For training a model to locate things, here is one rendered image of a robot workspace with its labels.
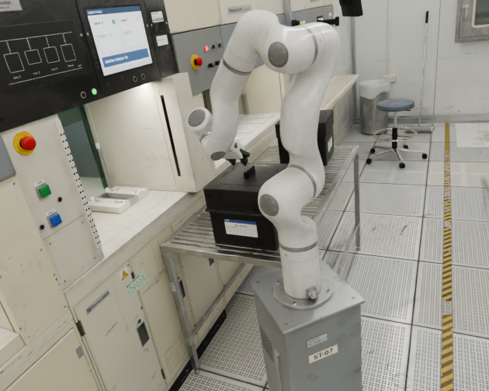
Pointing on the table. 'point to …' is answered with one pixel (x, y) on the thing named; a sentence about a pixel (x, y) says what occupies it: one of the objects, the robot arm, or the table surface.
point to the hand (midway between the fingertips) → (238, 160)
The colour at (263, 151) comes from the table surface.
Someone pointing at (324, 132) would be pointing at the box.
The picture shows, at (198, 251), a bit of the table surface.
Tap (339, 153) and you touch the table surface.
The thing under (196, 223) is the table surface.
